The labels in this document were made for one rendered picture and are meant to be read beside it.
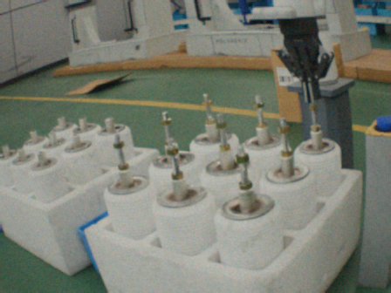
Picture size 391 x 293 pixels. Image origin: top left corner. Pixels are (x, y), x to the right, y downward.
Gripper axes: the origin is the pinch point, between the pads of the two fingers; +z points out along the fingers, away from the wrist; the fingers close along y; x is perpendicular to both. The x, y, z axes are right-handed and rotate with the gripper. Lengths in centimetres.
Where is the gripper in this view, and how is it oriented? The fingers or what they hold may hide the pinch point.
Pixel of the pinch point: (311, 91)
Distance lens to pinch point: 81.0
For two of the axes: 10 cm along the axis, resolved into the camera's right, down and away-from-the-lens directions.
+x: -7.7, 3.2, -5.6
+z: 1.7, 9.4, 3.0
